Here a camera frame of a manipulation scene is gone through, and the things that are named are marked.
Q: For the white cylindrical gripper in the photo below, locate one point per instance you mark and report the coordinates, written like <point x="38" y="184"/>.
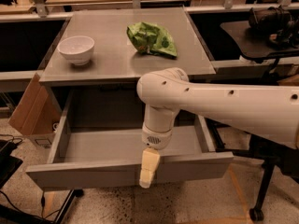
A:
<point x="156" y="138"/>

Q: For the white ceramic bowl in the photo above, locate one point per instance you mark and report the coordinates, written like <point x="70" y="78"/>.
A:
<point x="77" y="50"/>

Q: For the green chip bag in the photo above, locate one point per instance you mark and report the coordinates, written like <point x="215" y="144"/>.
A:
<point x="153" y="39"/>

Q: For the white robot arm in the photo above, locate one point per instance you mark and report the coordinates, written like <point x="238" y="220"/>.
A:
<point x="270" y="112"/>

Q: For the grey top drawer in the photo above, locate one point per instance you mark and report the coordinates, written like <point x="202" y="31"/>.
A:
<point x="98" y="144"/>

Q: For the black equipment left edge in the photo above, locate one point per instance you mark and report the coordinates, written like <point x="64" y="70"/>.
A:
<point x="8" y="164"/>

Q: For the brown cardboard box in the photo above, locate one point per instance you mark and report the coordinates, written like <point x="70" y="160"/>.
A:
<point x="35" y="115"/>

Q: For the black bag on desk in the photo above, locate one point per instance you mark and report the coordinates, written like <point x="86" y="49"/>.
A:
<point x="270" y="20"/>

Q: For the black office chair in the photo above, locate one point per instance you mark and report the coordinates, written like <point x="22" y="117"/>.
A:
<point x="264" y="159"/>

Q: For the grey drawer cabinet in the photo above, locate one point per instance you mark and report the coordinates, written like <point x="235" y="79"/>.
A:
<point x="118" y="53"/>

